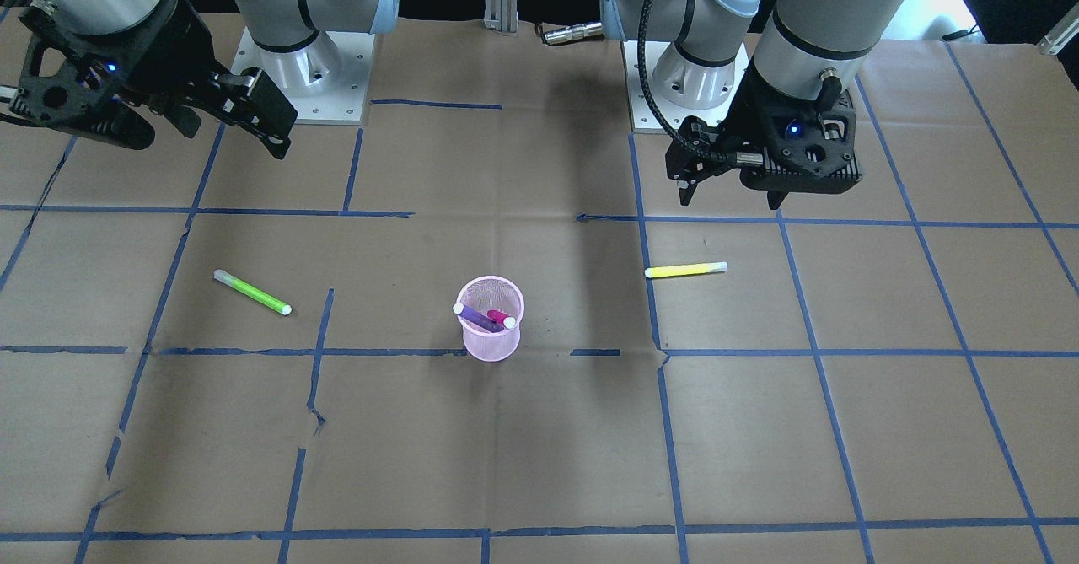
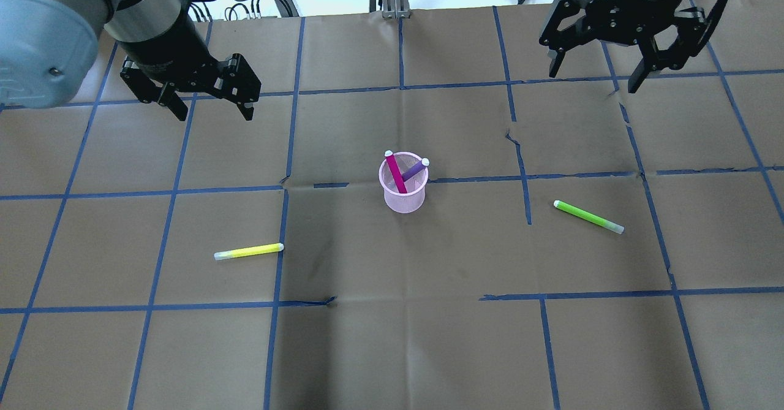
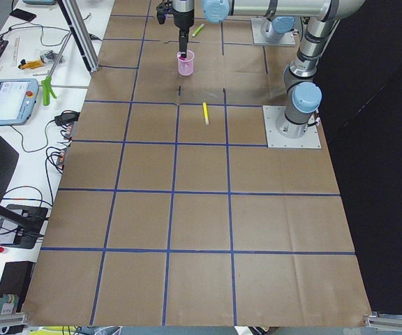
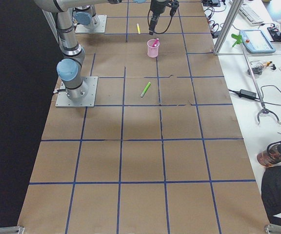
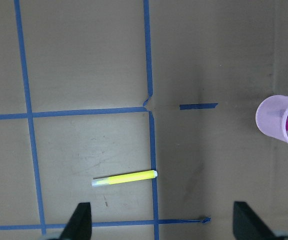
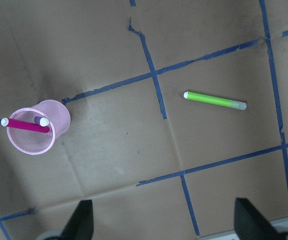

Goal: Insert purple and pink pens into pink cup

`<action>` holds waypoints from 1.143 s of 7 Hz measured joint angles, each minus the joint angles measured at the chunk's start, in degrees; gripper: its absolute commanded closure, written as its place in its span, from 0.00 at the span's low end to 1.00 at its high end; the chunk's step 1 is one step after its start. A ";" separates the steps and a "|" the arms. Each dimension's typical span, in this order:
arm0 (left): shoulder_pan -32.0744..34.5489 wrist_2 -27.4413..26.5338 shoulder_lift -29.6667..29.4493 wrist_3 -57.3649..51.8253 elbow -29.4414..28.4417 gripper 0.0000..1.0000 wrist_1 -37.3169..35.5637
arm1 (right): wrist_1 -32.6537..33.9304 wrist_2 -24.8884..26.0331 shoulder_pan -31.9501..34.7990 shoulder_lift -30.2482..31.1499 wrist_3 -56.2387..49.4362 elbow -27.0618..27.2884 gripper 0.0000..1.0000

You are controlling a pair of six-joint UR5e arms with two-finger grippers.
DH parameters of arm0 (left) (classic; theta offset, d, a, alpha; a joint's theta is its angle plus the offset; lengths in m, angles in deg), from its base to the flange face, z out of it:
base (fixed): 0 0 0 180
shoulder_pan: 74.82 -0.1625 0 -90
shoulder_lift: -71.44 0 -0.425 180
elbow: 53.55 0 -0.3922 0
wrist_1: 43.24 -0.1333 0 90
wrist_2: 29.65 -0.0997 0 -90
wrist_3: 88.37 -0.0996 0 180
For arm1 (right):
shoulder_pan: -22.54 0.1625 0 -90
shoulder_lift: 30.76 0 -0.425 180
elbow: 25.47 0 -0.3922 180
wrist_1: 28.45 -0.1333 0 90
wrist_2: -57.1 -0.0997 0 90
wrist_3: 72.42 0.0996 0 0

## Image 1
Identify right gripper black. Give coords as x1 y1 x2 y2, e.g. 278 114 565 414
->
3 0 298 160

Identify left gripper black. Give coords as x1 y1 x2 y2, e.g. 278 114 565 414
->
664 64 863 210

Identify pink pen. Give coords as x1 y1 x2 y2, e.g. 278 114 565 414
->
486 308 518 330

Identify purple pen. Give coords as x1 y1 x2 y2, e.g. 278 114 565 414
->
454 303 503 333

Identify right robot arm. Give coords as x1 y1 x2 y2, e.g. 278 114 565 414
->
3 0 400 159

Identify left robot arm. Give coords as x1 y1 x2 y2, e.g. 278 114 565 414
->
600 0 905 210

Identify pink mesh cup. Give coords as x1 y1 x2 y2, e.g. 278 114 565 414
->
454 276 525 362

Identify yellow pen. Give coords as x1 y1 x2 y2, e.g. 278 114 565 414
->
643 261 728 280

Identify green pen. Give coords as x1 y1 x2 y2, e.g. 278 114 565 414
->
211 269 293 317

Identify black braided cable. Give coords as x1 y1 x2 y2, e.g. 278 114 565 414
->
636 0 701 160

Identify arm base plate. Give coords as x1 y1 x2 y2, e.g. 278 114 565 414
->
622 41 749 134
232 30 380 126

